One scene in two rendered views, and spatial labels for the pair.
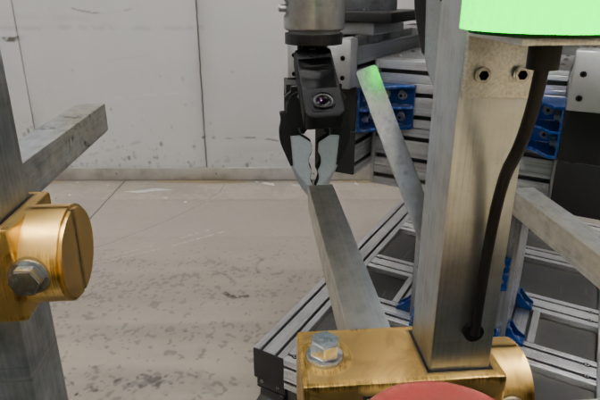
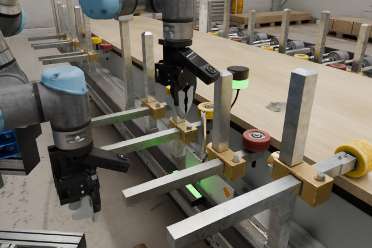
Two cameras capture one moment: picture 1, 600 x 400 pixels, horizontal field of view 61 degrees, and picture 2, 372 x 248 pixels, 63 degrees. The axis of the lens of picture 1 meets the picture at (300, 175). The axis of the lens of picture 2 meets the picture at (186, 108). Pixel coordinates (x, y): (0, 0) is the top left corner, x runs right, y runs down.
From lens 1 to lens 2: 0.92 m
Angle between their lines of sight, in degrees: 104
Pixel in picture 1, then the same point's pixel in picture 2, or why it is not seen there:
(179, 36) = not seen: outside the picture
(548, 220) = (124, 146)
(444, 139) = (227, 109)
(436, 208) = (226, 122)
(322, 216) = (159, 184)
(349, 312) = (213, 165)
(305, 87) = (114, 159)
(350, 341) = (228, 159)
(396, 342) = (223, 154)
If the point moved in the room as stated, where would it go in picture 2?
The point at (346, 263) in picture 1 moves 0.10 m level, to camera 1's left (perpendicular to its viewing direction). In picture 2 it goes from (190, 170) to (209, 192)
